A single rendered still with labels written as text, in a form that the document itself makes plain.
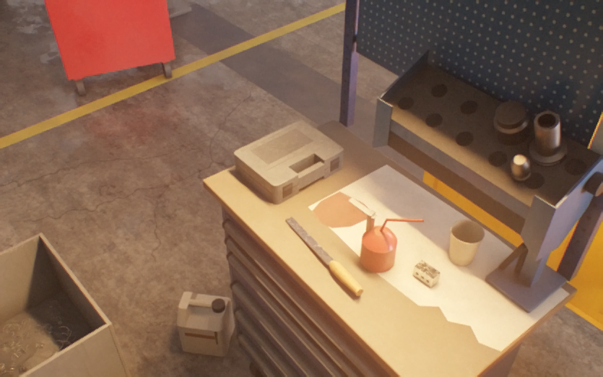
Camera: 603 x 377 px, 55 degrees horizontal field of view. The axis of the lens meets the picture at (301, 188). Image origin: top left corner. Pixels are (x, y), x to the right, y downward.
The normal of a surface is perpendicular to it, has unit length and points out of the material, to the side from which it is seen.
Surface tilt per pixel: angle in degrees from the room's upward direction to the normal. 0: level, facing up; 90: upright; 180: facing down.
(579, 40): 90
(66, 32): 90
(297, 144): 0
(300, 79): 0
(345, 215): 38
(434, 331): 0
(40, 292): 90
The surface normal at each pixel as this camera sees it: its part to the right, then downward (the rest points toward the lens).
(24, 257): 0.66, 0.50
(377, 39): -0.79, 0.41
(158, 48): 0.39, 0.61
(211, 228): 0.00, -0.75
